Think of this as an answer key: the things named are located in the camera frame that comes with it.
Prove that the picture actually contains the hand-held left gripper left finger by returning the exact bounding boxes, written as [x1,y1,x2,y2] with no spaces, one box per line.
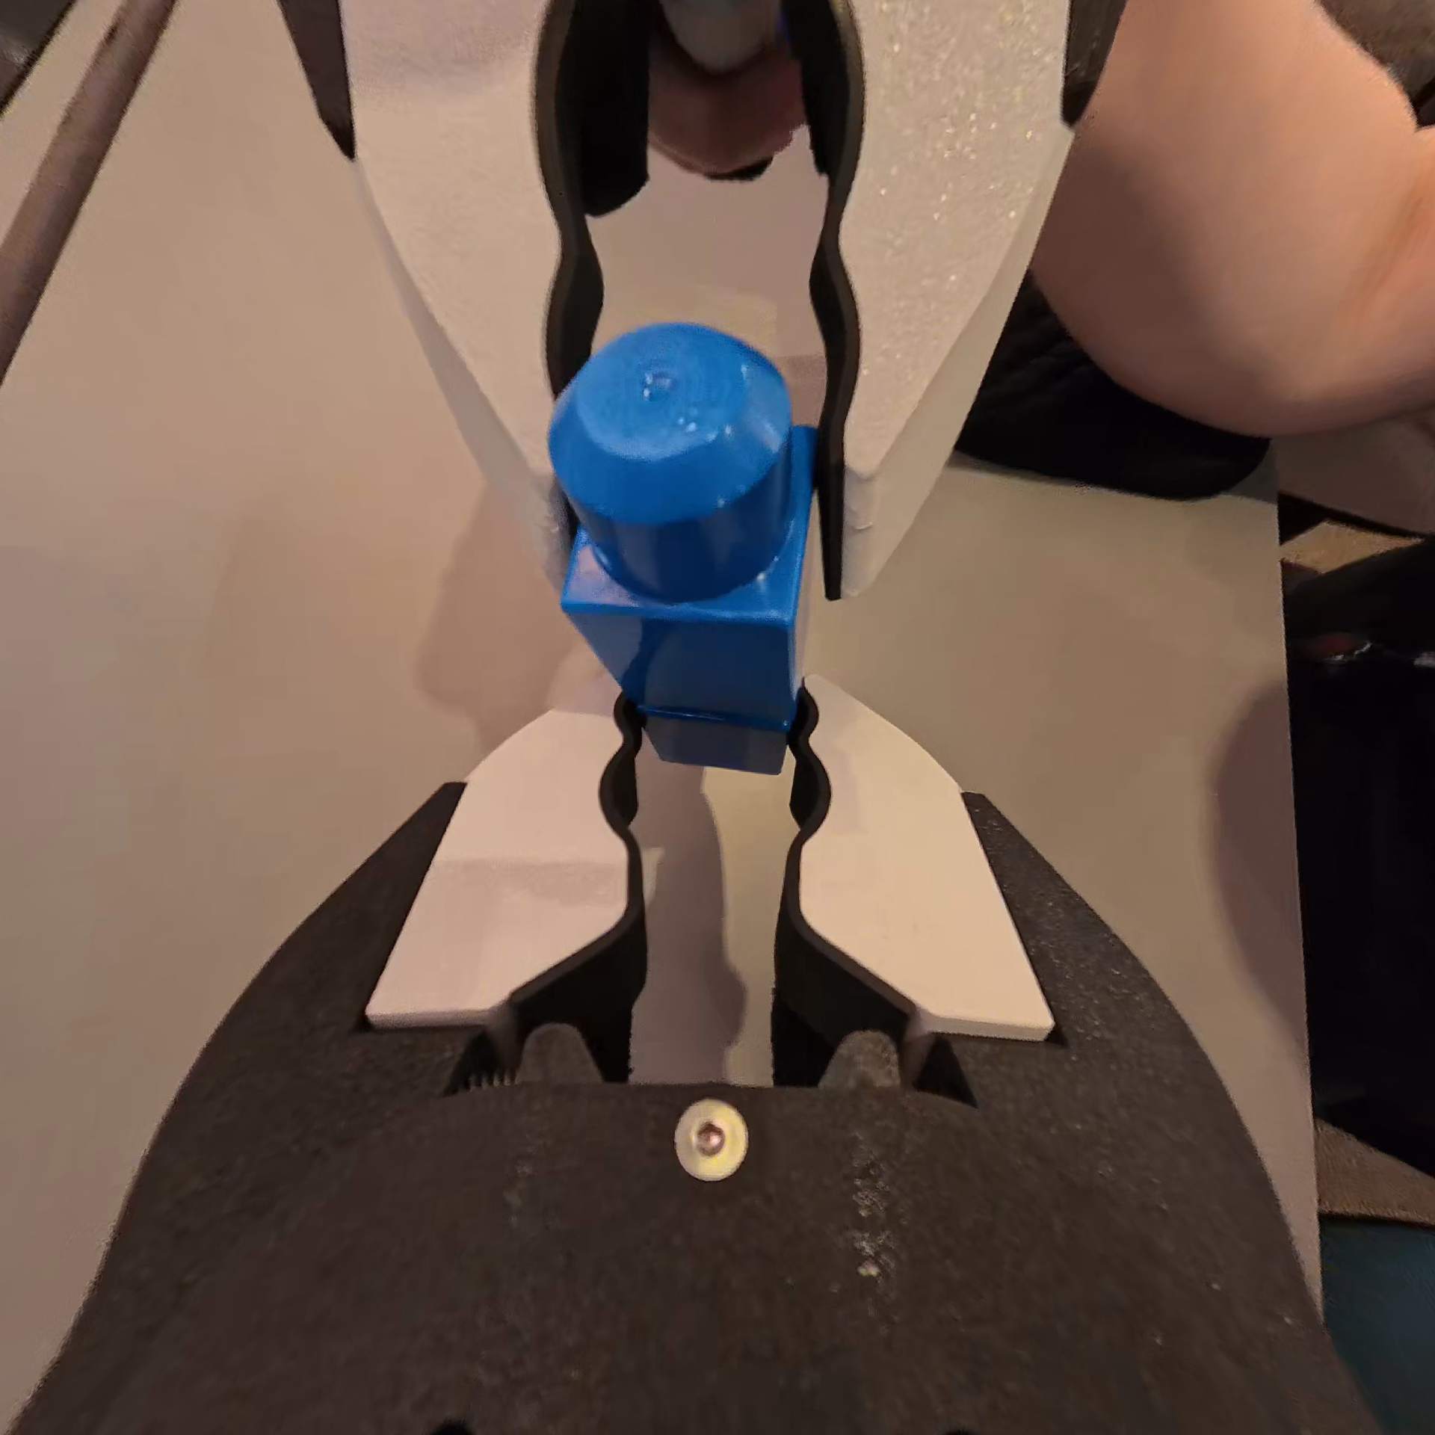
[365,700,649,1055]

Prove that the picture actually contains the black oval pad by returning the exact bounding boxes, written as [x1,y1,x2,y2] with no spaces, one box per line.
[953,275,1276,502]

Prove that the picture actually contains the person's black shirt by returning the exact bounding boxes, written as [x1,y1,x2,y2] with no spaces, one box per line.
[1281,526,1435,1127]

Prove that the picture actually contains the person's right forearm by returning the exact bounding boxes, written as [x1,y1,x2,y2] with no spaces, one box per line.
[1024,0,1435,440]

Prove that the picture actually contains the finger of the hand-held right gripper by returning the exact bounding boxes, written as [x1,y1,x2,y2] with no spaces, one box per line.
[336,0,654,575]
[789,0,1077,603]

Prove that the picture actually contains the person's right hand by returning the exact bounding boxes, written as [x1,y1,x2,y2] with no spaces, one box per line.
[647,44,811,181]

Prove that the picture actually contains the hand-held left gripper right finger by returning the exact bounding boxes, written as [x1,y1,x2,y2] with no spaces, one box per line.
[777,674,1057,1060]

